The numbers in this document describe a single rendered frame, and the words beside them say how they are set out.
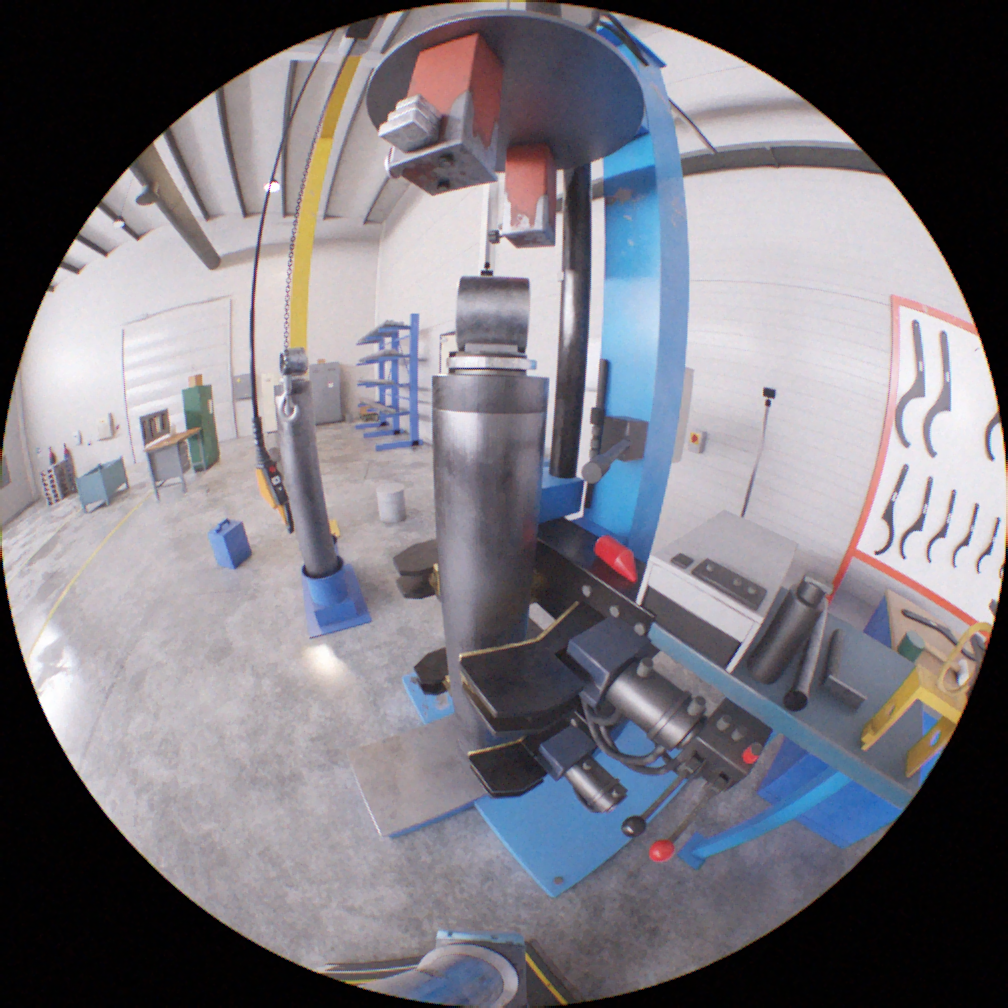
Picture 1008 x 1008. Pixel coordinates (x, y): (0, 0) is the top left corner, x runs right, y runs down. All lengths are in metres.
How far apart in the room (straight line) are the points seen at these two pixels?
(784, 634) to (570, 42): 1.01
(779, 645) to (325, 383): 10.65
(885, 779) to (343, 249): 12.50
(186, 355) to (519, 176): 11.44
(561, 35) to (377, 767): 2.01
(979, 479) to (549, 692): 2.48
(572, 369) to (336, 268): 11.10
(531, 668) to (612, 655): 0.15
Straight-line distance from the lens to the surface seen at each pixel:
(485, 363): 0.53
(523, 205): 0.85
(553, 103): 0.84
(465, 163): 0.51
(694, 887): 1.68
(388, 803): 1.40
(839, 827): 2.05
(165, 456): 6.37
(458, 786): 1.39
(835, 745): 0.69
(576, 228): 1.00
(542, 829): 1.39
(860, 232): 2.66
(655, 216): 0.93
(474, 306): 0.55
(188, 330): 12.00
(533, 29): 0.72
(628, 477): 0.86
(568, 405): 0.90
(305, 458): 1.78
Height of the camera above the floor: 1.48
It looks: 23 degrees down
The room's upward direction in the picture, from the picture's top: 3 degrees clockwise
